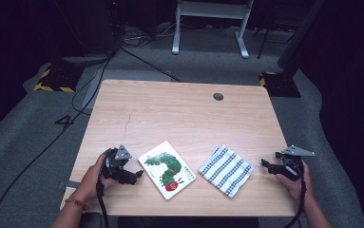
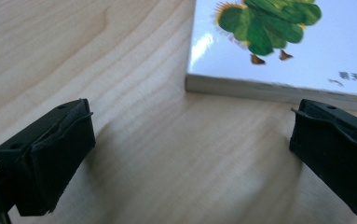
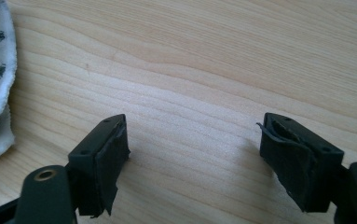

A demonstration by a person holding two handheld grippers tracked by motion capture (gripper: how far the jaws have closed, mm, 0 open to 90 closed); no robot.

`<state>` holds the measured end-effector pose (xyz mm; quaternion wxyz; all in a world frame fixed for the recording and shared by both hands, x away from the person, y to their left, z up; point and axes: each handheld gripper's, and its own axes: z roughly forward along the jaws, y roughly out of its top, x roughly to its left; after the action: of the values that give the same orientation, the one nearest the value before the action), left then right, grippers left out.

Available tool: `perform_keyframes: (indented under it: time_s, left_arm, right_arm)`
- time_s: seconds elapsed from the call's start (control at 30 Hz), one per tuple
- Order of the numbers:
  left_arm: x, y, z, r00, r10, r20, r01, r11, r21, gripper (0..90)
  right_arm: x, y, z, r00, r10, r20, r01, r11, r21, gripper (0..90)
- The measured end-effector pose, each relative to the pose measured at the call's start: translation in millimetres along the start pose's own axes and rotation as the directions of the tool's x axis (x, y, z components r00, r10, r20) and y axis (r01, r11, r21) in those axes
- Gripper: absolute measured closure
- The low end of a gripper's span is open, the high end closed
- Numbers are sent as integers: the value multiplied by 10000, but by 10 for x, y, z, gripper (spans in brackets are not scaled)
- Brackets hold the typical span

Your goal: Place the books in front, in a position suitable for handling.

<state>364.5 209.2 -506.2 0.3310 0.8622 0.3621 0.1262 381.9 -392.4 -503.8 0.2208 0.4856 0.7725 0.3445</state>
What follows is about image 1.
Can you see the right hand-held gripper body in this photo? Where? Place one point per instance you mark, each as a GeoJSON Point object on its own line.
{"type": "Point", "coordinates": [293, 166]}

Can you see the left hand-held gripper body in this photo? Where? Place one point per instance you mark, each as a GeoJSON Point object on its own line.
{"type": "Point", "coordinates": [114, 164]}

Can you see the caterpillar picture book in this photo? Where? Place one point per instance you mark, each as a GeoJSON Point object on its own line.
{"type": "Point", "coordinates": [167, 169]}

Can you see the blue white striped cloth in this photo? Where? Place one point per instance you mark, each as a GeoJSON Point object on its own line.
{"type": "Point", "coordinates": [225, 171]}

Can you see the person's right hand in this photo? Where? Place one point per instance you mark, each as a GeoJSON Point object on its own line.
{"type": "Point", "coordinates": [298, 188]}

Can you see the person's left hand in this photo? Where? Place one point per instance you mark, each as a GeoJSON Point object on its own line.
{"type": "Point", "coordinates": [91, 180]}

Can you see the grey tape piece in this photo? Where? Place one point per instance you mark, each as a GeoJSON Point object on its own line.
{"type": "Point", "coordinates": [72, 184]}

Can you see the black base with yellow corner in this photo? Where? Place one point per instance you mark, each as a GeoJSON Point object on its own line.
{"type": "Point", "coordinates": [281, 85]}

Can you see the grey table grommet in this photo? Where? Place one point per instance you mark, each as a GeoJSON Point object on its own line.
{"type": "Point", "coordinates": [218, 96]}

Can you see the black yellow striped base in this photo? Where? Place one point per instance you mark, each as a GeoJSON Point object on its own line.
{"type": "Point", "coordinates": [59, 79]}

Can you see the black tripod stand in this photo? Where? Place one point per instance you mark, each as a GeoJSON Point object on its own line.
{"type": "Point", "coordinates": [263, 44]}

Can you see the dark slanted pole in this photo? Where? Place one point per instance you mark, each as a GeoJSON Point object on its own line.
{"type": "Point", "coordinates": [300, 34]}

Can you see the dark equipment box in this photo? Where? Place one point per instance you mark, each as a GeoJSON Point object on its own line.
{"type": "Point", "coordinates": [87, 28]}

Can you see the white metal desk frame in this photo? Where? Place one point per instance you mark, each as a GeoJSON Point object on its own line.
{"type": "Point", "coordinates": [213, 9]}

